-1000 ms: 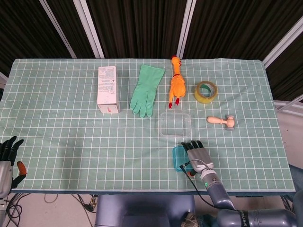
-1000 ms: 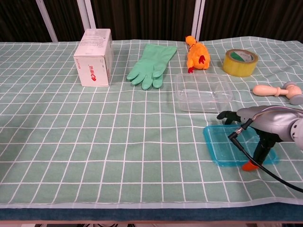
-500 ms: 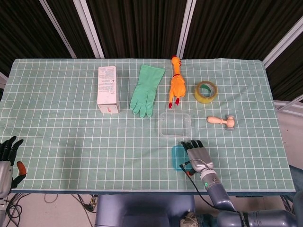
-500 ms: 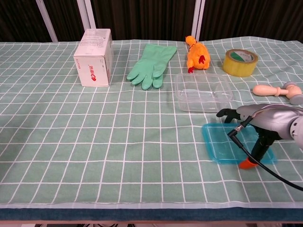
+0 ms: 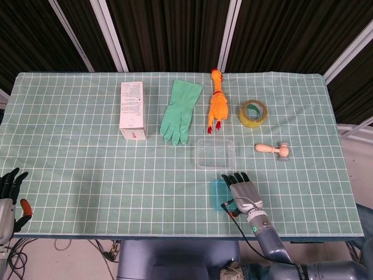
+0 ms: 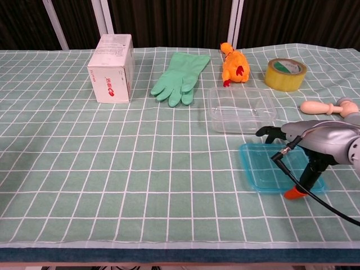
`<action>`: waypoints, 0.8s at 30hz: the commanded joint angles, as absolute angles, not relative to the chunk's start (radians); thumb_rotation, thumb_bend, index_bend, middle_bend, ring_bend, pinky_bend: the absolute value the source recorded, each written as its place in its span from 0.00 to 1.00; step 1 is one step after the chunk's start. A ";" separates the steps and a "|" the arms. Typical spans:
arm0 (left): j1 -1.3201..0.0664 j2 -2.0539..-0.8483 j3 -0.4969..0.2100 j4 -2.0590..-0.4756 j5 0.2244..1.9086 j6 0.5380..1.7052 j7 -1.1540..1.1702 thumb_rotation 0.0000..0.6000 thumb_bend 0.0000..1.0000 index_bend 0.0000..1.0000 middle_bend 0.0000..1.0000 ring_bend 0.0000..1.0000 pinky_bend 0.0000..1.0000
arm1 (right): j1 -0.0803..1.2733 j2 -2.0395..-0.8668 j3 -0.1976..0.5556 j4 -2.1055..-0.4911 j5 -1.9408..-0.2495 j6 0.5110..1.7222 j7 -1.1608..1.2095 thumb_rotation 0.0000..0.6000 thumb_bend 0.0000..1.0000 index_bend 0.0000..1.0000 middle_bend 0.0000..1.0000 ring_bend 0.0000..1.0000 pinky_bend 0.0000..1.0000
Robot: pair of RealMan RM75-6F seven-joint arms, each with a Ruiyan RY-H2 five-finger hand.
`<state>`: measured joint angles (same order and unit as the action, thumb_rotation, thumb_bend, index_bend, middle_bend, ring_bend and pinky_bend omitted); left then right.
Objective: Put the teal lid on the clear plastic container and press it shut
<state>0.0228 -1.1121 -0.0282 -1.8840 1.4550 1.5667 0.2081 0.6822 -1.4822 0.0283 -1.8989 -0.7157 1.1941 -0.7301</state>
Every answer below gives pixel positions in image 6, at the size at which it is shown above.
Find small wooden toy hammer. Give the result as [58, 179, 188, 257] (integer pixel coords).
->
[300, 97, 360, 126]

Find blue translucent plastic lid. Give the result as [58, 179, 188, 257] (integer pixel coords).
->
[238, 142, 327, 195]

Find white metal frame post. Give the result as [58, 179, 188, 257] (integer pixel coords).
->
[91, 0, 115, 35]
[227, 0, 244, 49]
[42, 0, 70, 51]

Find green checked tablecloth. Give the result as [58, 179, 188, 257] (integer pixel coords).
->
[0, 42, 360, 250]

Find yellow packing tape roll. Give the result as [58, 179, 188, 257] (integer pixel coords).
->
[264, 58, 309, 92]

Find orange rubber chicken toy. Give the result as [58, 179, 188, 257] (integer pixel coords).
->
[219, 42, 250, 87]

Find dark blue under cloth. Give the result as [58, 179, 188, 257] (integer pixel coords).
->
[0, 247, 360, 264]

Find black pleated curtain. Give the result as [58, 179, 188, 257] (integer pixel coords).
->
[0, 0, 360, 51]

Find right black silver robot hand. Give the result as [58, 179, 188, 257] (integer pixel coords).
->
[255, 120, 356, 201]

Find green rubber glove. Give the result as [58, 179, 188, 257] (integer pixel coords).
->
[150, 52, 211, 107]

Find white cardboard box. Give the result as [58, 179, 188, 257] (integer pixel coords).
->
[87, 34, 136, 104]

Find black right hand cable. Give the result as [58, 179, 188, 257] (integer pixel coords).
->
[271, 136, 360, 227]

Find clear plastic container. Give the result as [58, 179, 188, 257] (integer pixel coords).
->
[207, 87, 278, 134]

